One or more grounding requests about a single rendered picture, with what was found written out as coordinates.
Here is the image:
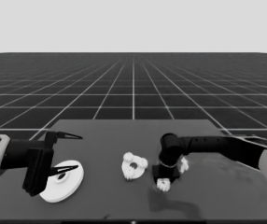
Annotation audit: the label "small white gear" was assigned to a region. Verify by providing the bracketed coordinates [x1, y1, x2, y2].
[122, 151, 135, 163]
[136, 156, 149, 169]
[156, 177, 172, 192]
[122, 168, 137, 182]

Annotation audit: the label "large thick white disc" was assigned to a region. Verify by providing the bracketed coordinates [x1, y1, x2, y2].
[39, 160, 85, 203]

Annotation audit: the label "small white T-shaped piece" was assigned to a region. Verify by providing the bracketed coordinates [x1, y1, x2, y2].
[178, 156, 190, 175]

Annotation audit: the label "white round carrier with pins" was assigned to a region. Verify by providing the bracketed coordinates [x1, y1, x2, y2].
[120, 153, 148, 181]

